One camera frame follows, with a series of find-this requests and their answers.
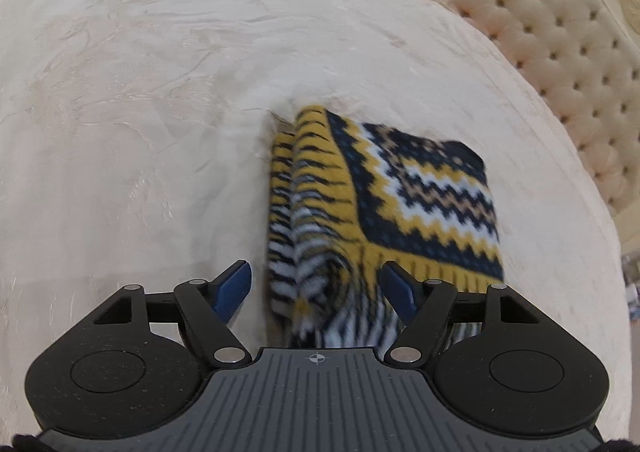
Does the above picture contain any navy yellow patterned knit sweater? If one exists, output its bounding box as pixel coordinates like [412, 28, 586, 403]
[268, 105, 503, 352]

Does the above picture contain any cream embroidered bedspread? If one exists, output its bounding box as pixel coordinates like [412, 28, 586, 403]
[1, 0, 632, 440]

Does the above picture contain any beige tufted headboard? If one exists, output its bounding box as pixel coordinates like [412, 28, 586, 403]
[450, 0, 639, 214]

